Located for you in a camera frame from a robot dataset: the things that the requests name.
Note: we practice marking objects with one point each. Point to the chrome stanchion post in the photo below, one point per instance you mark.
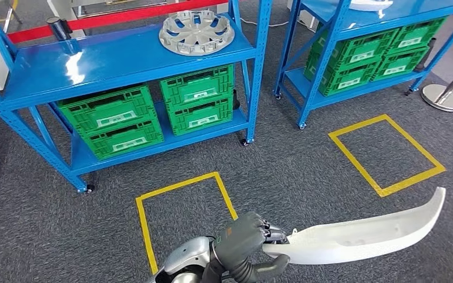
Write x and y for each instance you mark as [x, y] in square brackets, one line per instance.
[443, 97]

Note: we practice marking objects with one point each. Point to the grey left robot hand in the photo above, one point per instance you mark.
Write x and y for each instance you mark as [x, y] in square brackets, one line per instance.
[238, 238]

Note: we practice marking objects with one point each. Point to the blue metal shelf rack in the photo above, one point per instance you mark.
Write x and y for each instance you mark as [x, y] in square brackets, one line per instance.
[113, 58]
[328, 99]

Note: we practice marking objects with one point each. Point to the grey wheel hubcap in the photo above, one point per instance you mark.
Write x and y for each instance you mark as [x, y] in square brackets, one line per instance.
[197, 33]

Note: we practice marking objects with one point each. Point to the white curved plastic car part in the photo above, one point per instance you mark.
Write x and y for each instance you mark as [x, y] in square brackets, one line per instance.
[369, 4]
[367, 238]

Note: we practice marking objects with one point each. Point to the yellow floor tape square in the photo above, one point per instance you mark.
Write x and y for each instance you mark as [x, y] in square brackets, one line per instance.
[406, 185]

